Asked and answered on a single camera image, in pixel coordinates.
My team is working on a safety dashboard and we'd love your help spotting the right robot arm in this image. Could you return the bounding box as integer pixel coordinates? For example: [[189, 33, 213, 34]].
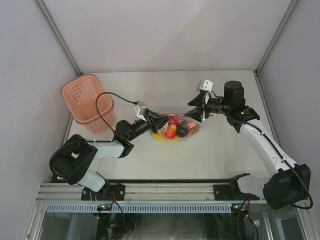
[[185, 79, 314, 210]]

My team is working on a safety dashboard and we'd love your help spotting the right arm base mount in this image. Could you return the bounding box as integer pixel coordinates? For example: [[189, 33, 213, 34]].
[[213, 173, 250, 201]]

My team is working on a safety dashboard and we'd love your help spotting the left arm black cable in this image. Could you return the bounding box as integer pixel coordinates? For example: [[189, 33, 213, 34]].
[[95, 91, 139, 133]]

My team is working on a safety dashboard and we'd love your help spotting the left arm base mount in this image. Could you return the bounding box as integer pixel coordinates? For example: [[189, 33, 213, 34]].
[[81, 184, 126, 201]]

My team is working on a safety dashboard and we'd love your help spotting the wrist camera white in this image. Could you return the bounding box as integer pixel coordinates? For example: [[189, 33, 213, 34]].
[[196, 79, 213, 93], [133, 101, 147, 122]]

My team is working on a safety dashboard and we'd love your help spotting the aluminium rail frame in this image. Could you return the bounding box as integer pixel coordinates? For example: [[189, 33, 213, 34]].
[[36, 178, 266, 202]]

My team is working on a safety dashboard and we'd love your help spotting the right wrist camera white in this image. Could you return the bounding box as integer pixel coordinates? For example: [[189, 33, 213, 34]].
[[196, 79, 213, 93]]

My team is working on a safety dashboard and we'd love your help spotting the purple fake eggplant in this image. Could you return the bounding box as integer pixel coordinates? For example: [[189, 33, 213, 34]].
[[176, 119, 190, 138]]

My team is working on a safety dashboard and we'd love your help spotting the orange fake peach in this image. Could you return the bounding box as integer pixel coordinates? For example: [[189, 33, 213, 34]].
[[165, 125, 177, 139]]

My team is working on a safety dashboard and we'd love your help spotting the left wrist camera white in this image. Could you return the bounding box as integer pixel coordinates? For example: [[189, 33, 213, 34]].
[[133, 101, 147, 122]]

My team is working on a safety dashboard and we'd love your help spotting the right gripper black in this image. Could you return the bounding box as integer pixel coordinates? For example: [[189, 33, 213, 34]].
[[184, 92, 231, 122]]

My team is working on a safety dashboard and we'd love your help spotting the clear zip top bag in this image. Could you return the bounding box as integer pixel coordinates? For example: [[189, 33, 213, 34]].
[[149, 112, 206, 143]]

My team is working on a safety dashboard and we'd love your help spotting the slotted cable duct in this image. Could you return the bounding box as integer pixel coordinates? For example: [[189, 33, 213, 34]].
[[46, 202, 241, 214]]

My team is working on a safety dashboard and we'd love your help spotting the pink plastic basket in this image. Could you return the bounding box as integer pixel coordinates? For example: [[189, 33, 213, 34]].
[[61, 74, 116, 134]]

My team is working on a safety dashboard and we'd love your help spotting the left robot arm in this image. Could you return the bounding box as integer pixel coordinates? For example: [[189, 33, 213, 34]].
[[49, 110, 172, 200]]

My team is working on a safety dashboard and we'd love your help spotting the red fake apple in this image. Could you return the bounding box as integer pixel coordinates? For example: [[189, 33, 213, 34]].
[[168, 116, 180, 127]]

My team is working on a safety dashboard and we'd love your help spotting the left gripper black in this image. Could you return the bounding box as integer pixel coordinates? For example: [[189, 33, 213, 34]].
[[126, 108, 172, 142]]

